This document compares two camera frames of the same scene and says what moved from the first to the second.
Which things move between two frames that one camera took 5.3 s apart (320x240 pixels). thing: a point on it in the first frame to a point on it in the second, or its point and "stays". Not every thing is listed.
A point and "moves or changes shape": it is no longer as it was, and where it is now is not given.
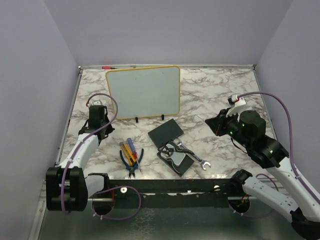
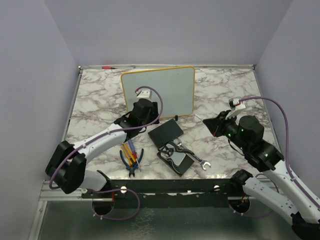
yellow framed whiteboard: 145,92 moves or changes shape
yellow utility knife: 128,154 stays
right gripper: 217,123 stays
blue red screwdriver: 134,154 stays
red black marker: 108,67 stays
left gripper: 109,129 to 154,114
